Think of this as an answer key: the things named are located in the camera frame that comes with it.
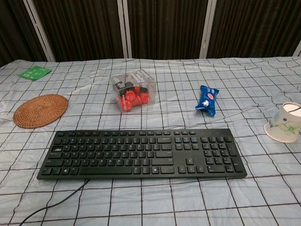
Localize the black computer keyboard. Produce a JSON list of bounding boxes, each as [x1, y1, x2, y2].
[[37, 128, 248, 181]]

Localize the dark folding screen with frame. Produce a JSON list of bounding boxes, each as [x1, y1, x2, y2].
[[0, 0, 301, 68]]

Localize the checked plastic tablecloth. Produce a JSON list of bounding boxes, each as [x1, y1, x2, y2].
[[0, 56, 301, 226]]

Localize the floral paper cup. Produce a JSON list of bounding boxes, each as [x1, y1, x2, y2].
[[263, 101, 301, 144]]

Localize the green flat packet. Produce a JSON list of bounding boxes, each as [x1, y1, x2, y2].
[[18, 65, 52, 81]]

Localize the clear box of red caps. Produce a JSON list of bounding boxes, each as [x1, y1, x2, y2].
[[111, 69, 157, 113]]

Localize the blue snack packet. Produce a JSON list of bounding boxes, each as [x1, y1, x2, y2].
[[194, 85, 220, 117]]

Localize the black keyboard cable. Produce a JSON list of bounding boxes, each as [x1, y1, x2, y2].
[[19, 178, 91, 226]]

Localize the round woven rattan coaster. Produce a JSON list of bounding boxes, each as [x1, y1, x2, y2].
[[13, 94, 69, 129]]

